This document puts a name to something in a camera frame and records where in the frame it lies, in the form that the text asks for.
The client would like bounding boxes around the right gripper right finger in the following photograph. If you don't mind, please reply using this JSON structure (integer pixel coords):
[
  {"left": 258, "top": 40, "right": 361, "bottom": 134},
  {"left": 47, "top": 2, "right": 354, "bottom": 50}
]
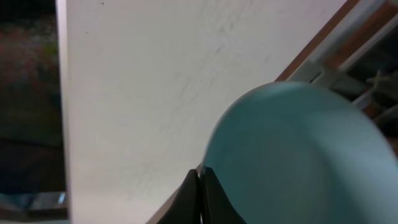
[{"left": 200, "top": 167, "right": 246, "bottom": 224}]

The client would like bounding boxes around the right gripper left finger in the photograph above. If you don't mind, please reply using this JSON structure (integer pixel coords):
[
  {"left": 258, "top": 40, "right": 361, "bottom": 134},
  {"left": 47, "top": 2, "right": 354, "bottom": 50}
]
[{"left": 157, "top": 169, "right": 201, "bottom": 224}]

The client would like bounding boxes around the light blue saucer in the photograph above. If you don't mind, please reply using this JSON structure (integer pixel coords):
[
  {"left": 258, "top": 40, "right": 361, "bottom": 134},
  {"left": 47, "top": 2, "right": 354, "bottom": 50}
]
[{"left": 201, "top": 82, "right": 397, "bottom": 223}]

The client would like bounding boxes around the grey dishwasher rack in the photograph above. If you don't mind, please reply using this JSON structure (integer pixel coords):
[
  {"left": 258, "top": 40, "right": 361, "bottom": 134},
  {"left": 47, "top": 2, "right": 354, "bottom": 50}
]
[{"left": 278, "top": 0, "right": 397, "bottom": 141}]

